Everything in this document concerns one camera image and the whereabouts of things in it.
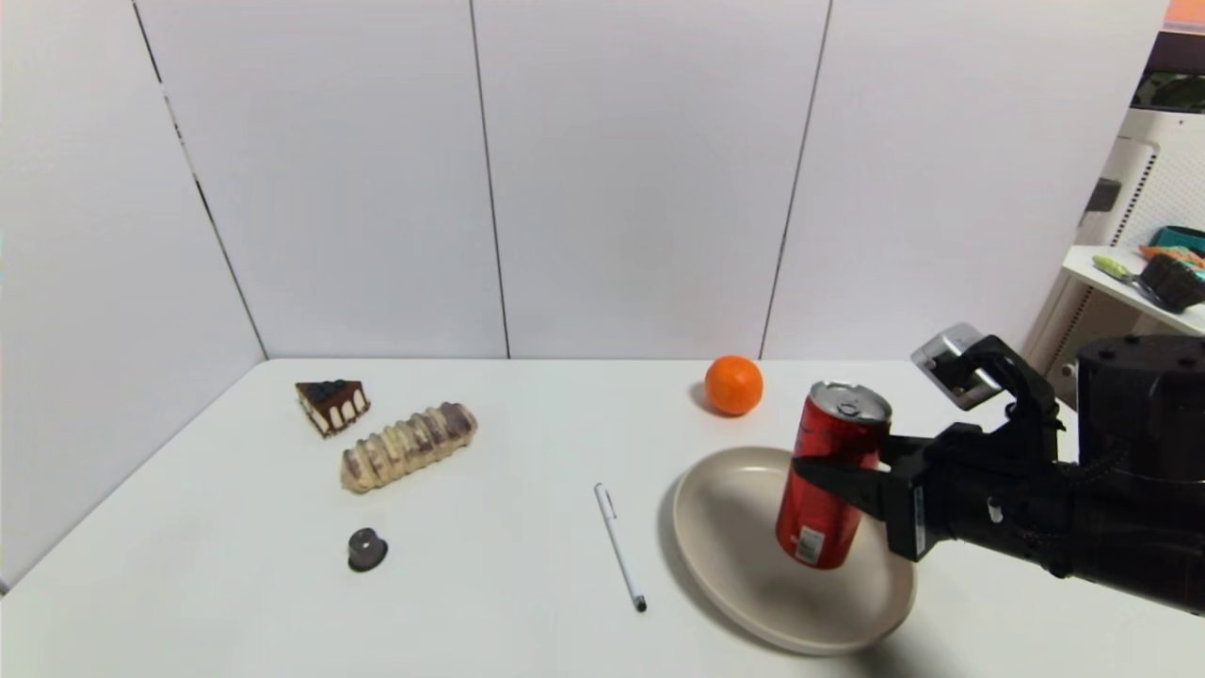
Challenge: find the red soda can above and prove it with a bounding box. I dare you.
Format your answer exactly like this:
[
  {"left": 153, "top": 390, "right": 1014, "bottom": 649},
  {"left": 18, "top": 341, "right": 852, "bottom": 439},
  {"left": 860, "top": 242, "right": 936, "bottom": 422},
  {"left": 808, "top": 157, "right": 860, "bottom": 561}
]
[{"left": 776, "top": 380, "right": 892, "bottom": 571}]

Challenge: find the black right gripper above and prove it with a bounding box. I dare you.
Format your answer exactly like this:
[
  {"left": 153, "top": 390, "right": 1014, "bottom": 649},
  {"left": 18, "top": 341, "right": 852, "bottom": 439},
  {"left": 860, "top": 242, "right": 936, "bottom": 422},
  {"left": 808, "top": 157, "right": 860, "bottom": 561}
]
[{"left": 792, "top": 423, "right": 1079, "bottom": 575}]

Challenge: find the orange toy item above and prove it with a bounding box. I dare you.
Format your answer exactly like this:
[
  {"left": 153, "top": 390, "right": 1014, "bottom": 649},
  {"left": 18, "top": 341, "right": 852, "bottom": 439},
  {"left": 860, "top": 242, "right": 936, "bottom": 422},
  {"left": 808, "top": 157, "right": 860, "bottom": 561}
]
[{"left": 1137, "top": 244, "right": 1205, "bottom": 269}]

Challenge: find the striped bread loaf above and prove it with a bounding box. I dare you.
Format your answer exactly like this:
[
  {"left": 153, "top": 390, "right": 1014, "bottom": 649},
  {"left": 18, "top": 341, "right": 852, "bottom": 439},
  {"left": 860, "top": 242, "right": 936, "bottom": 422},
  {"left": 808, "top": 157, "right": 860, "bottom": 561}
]
[{"left": 341, "top": 402, "right": 478, "bottom": 494}]

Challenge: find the small black cap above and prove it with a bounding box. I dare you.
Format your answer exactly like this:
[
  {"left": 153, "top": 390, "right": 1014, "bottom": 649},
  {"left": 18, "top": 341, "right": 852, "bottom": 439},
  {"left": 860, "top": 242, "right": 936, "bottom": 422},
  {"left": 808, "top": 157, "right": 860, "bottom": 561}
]
[{"left": 347, "top": 527, "right": 389, "bottom": 573}]

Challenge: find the brown round plate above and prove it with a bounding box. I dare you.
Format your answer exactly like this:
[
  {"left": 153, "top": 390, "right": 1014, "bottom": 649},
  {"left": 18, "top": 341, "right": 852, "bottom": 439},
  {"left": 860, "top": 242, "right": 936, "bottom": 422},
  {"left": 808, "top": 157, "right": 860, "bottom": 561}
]
[{"left": 671, "top": 446, "right": 917, "bottom": 656}]

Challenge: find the orange fruit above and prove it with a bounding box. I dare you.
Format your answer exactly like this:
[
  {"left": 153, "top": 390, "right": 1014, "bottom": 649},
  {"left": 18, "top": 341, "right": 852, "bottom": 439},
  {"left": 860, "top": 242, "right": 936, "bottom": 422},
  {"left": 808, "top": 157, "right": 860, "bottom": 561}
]
[{"left": 705, "top": 355, "right": 764, "bottom": 417}]

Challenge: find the black basket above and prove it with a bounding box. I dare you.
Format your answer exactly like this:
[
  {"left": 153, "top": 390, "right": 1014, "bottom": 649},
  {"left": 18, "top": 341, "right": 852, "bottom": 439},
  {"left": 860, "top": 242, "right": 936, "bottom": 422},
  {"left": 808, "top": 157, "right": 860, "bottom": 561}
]
[{"left": 1139, "top": 252, "right": 1205, "bottom": 315}]

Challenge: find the white pen with black tip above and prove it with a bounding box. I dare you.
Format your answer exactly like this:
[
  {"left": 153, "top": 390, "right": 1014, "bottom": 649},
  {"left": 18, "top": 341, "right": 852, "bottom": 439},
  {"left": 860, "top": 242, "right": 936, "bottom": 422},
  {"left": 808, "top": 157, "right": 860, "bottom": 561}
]
[{"left": 593, "top": 483, "right": 648, "bottom": 613}]

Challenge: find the white pegboard stand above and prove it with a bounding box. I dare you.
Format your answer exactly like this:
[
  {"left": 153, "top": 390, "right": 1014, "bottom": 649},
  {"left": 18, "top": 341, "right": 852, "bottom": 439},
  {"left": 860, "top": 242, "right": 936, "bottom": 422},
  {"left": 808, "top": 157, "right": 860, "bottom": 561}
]
[{"left": 1021, "top": 108, "right": 1205, "bottom": 378}]

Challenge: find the chocolate cake slice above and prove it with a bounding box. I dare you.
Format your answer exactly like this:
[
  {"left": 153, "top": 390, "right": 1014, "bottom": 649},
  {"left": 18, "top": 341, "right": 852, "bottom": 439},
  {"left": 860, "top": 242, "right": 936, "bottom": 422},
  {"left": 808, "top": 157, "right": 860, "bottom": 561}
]
[{"left": 296, "top": 379, "right": 371, "bottom": 439}]

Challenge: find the black camera bracket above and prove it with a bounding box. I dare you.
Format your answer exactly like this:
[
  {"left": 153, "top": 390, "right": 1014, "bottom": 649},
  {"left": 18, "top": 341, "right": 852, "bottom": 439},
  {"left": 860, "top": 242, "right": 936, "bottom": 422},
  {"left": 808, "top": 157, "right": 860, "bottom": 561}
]
[{"left": 951, "top": 335, "right": 1067, "bottom": 462}]

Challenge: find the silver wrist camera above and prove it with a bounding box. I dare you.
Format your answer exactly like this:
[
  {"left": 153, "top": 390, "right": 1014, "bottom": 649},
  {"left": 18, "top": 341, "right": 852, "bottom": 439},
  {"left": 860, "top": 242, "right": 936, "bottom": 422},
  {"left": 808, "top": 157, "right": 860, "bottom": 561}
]
[{"left": 911, "top": 323, "right": 1001, "bottom": 411}]

